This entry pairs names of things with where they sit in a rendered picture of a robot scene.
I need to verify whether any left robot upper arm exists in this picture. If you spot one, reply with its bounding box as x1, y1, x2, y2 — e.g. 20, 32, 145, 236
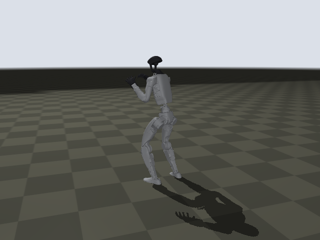
141, 76, 157, 103

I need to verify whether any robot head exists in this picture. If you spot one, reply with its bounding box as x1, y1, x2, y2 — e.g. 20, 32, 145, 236
147, 56, 164, 74

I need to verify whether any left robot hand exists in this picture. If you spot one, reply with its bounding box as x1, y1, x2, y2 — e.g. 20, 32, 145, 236
125, 76, 138, 89

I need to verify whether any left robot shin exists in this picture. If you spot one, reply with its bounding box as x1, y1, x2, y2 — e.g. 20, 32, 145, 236
140, 146, 158, 180

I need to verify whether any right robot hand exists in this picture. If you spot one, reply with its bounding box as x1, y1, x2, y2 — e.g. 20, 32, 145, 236
137, 73, 149, 80

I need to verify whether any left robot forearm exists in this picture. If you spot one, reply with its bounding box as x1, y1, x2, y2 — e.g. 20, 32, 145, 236
131, 83, 147, 101

